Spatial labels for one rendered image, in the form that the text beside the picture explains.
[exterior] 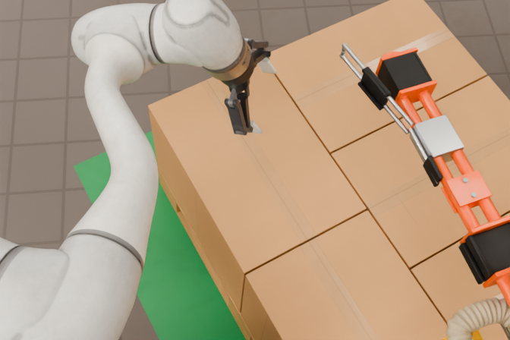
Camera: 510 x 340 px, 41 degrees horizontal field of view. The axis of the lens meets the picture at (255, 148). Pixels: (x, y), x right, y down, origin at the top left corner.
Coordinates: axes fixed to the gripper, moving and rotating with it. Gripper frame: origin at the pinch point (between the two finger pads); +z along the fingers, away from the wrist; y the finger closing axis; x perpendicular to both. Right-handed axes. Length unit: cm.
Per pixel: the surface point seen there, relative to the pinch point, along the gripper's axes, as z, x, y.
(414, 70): -12.4, -32.2, 4.7
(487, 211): -12, -48, -18
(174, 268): 91, 52, -34
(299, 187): 55, 4, -6
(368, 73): -15.4, -24.7, 2.1
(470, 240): -16, -46, -24
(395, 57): -13.0, -28.3, 6.7
